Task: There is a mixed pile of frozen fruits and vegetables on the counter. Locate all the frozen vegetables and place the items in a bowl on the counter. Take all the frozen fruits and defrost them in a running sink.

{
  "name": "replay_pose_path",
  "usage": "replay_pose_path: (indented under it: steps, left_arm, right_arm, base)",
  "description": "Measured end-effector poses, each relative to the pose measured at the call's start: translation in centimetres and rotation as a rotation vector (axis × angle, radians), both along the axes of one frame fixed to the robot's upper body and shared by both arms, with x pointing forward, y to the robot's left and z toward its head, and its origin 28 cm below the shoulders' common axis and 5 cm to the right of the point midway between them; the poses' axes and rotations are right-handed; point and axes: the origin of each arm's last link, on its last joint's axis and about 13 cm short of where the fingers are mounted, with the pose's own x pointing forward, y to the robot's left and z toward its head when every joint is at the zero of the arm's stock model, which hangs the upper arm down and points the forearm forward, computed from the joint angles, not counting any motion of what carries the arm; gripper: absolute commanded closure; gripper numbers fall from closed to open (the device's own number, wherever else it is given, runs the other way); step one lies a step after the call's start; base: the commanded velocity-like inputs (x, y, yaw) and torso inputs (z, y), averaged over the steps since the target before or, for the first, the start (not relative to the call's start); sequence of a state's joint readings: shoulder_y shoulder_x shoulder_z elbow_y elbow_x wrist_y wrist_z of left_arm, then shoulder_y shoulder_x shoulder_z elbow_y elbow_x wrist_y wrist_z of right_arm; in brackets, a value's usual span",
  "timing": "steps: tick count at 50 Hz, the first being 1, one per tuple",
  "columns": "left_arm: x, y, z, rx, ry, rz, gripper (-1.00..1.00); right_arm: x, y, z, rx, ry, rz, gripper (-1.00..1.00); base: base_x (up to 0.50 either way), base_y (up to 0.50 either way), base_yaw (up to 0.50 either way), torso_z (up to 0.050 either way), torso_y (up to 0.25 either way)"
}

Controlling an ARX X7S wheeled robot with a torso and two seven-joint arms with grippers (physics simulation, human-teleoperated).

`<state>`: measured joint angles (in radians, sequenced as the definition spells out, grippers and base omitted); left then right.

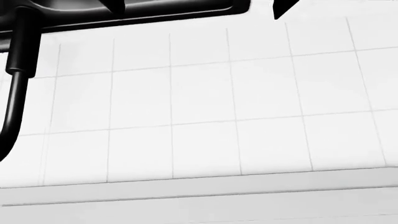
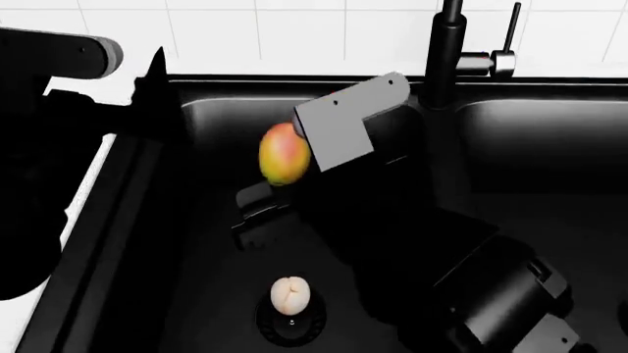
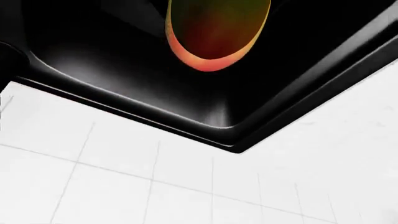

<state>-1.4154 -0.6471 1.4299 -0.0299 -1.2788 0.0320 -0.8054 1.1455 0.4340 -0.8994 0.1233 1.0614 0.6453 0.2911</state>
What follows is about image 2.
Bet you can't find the black and silver faucet lever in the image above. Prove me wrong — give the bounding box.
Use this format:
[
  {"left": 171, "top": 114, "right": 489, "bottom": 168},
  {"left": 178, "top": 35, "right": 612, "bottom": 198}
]
[{"left": 489, "top": 1, "right": 523, "bottom": 79}]

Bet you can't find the grey gripper camera mount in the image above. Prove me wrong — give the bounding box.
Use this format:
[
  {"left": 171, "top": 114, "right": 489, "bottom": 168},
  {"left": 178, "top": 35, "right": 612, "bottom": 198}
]
[{"left": 292, "top": 71, "right": 411, "bottom": 174}]

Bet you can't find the white peeled round fruit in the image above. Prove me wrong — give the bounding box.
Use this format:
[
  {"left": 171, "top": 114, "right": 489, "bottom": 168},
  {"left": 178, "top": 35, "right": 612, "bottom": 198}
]
[{"left": 270, "top": 276, "right": 313, "bottom": 317}]

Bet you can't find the black sink drain strainer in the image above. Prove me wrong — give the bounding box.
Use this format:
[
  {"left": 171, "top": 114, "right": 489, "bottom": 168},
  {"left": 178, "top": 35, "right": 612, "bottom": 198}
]
[{"left": 254, "top": 289, "right": 328, "bottom": 348}]

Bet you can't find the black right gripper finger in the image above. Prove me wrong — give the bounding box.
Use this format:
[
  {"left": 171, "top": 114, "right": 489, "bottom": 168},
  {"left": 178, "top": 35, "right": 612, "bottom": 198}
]
[
  {"left": 290, "top": 112, "right": 309, "bottom": 140},
  {"left": 229, "top": 180, "right": 301, "bottom": 252}
]

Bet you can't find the black sink faucet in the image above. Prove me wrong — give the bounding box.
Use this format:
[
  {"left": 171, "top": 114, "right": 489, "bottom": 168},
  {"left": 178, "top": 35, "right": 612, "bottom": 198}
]
[{"left": 423, "top": 0, "right": 493, "bottom": 112}]

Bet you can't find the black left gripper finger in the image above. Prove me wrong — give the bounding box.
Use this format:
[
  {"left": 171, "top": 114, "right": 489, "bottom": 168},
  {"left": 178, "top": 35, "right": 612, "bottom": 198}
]
[{"left": 131, "top": 45, "right": 172, "bottom": 109}]

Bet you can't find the black double kitchen sink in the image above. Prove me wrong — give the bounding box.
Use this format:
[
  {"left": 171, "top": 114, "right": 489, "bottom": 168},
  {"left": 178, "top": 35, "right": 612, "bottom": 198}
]
[{"left": 14, "top": 74, "right": 628, "bottom": 353}]

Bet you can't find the yellow red mango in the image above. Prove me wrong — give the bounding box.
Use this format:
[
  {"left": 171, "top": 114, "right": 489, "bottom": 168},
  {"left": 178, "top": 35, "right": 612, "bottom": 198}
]
[{"left": 258, "top": 122, "right": 313, "bottom": 187}]

